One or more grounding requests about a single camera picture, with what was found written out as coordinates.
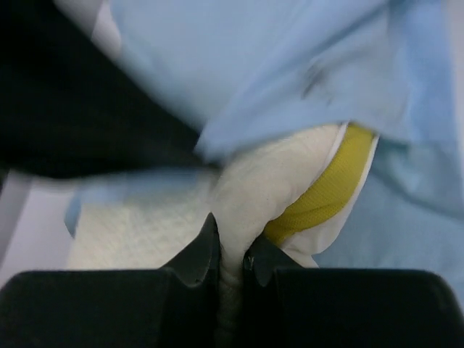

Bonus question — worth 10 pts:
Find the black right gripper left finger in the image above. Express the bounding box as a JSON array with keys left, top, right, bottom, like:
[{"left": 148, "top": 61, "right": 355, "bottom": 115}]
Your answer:
[{"left": 1, "top": 216, "right": 219, "bottom": 347}]

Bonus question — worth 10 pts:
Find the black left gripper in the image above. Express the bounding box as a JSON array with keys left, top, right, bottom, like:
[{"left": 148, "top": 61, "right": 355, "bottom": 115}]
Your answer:
[{"left": 1, "top": 0, "right": 207, "bottom": 179}]

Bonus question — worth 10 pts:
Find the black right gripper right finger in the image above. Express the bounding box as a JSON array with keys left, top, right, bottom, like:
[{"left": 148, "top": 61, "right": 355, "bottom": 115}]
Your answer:
[{"left": 242, "top": 240, "right": 463, "bottom": 347}]

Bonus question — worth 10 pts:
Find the cream quilted pillow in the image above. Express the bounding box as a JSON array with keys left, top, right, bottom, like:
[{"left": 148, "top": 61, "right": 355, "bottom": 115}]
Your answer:
[{"left": 65, "top": 124, "right": 378, "bottom": 347}]

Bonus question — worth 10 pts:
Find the blue and green pillowcase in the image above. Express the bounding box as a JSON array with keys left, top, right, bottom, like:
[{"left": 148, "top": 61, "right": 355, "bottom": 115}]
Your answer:
[{"left": 63, "top": 0, "right": 464, "bottom": 270}]

